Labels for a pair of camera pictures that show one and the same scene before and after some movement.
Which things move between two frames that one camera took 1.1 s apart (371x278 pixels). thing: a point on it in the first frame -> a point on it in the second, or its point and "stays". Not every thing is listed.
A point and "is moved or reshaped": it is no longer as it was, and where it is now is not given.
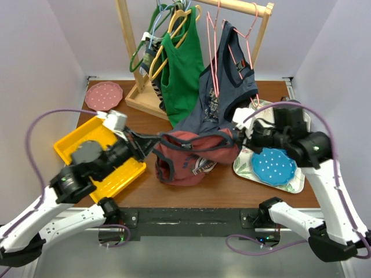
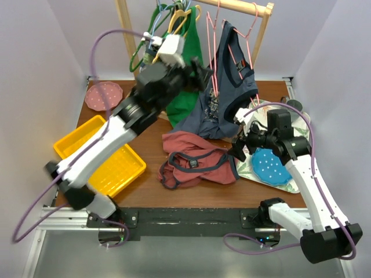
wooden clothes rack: [145, 97] stays
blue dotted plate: [273, 167] stays
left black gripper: [146, 143] -> [197, 81]
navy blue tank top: [225, 82] stays
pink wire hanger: [212, 32] stays
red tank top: [182, 158] is moved or reshaped
